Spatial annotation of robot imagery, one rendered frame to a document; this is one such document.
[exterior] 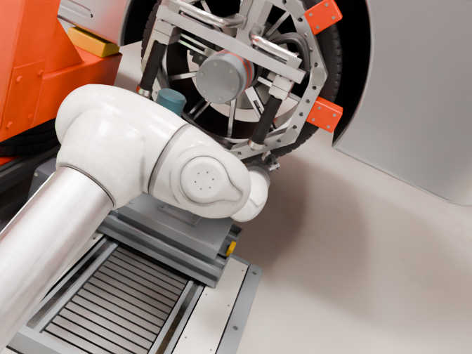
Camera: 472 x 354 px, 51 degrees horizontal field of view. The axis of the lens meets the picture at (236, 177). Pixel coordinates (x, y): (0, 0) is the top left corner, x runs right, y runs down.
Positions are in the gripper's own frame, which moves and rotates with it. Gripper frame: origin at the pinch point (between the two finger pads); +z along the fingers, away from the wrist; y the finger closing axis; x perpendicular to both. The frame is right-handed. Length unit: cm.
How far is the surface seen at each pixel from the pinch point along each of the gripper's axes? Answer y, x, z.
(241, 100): -5.5, 18.2, 15.2
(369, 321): 6, -96, 38
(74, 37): -49, 59, 5
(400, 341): 16, -107, 35
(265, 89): 3.9, 19.0, 15.2
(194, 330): -37, -42, -26
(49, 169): -57, 24, -28
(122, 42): -34, 51, 6
